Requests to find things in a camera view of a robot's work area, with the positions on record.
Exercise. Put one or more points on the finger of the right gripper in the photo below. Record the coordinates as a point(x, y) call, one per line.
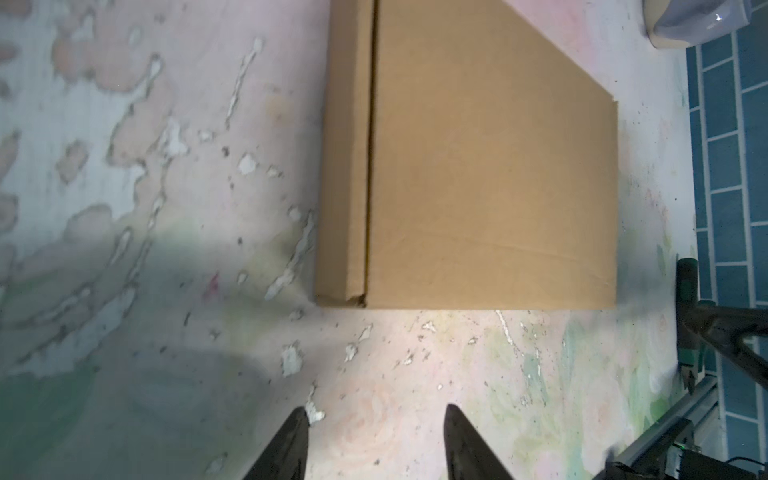
point(725, 330)

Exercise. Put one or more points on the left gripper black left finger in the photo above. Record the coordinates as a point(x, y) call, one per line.
point(285, 456)

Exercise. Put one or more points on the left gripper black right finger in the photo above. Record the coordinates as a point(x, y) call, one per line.
point(468, 456)

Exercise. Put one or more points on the lavender ceramic cup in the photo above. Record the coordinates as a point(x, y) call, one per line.
point(680, 24)

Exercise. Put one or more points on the aluminium front rail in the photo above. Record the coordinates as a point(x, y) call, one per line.
point(657, 453)

